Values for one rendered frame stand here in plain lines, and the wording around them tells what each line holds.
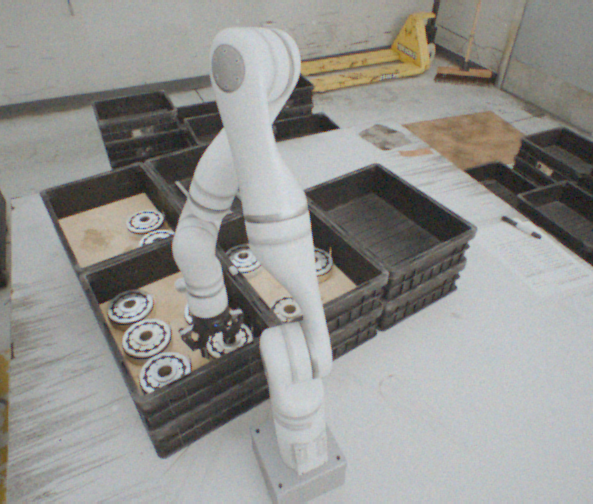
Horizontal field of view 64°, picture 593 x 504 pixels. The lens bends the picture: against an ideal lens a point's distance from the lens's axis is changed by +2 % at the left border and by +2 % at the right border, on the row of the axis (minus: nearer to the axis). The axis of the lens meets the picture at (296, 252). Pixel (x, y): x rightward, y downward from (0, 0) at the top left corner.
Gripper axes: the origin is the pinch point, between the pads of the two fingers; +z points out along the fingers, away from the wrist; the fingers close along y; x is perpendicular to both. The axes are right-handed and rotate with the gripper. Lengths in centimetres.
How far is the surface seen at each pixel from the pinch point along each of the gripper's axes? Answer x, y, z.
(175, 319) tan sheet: 13.7, -5.4, 2.5
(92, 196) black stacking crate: 68, -14, -1
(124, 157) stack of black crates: 176, 6, 48
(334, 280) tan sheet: 8.0, 34.5, 2.5
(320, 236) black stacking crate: 20.7, 37.3, -1.7
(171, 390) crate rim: -10.9, -11.5, -7.2
